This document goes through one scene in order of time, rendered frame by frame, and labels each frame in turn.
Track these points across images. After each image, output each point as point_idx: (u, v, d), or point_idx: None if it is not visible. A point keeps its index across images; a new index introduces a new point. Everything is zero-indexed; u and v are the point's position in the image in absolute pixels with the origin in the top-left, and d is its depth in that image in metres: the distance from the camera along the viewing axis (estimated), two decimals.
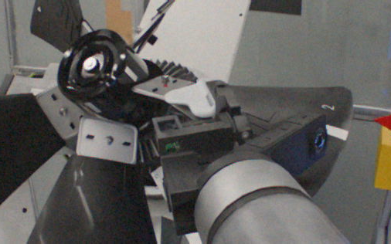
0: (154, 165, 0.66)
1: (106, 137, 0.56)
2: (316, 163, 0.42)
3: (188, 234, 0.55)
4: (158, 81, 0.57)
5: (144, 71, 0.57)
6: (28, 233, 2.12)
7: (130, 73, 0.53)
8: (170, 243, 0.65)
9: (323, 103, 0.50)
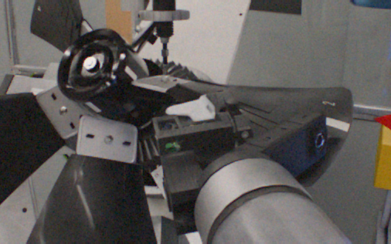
0: (154, 165, 0.66)
1: (106, 136, 0.56)
2: None
3: (188, 234, 0.55)
4: (158, 79, 0.57)
5: (144, 70, 0.57)
6: (28, 233, 2.12)
7: (130, 72, 0.53)
8: (170, 242, 0.65)
9: (324, 99, 0.50)
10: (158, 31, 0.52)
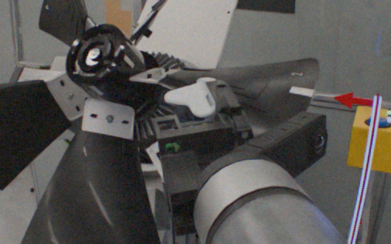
0: (150, 144, 0.75)
1: (107, 116, 0.65)
2: (285, 116, 0.50)
3: None
4: (152, 72, 0.67)
5: (140, 59, 0.66)
6: None
7: (128, 61, 0.62)
8: (163, 213, 0.74)
9: (293, 71, 0.59)
10: None
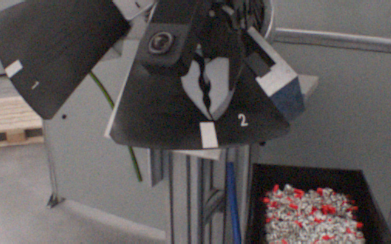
0: None
1: None
2: (157, 133, 0.45)
3: None
4: None
5: None
6: (43, 197, 2.15)
7: None
8: None
9: (246, 114, 0.49)
10: None
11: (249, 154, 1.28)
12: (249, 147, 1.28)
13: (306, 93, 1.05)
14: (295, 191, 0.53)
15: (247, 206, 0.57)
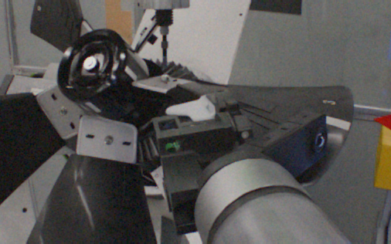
0: (154, 165, 0.66)
1: (64, 107, 0.61)
2: None
3: (188, 234, 0.55)
4: (116, 130, 0.57)
5: (118, 111, 0.56)
6: (28, 233, 2.12)
7: (91, 106, 0.53)
8: (170, 242, 0.65)
9: None
10: (158, 19, 0.52)
11: None
12: None
13: None
14: None
15: None
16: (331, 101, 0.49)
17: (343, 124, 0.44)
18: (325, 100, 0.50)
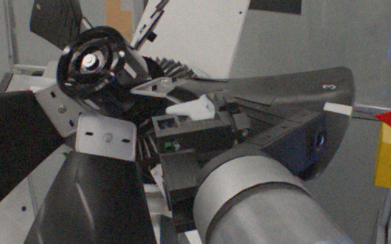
0: (154, 163, 0.65)
1: (63, 105, 0.60)
2: None
3: (188, 232, 0.55)
4: (115, 127, 0.57)
5: (117, 108, 0.56)
6: (28, 232, 2.12)
7: (90, 103, 0.53)
8: (169, 241, 0.65)
9: None
10: None
11: None
12: None
13: None
14: None
15: None
16: (331, 85, 0.49)
17: (345, 110, 0.44)
18: (325, 85, 0.49)
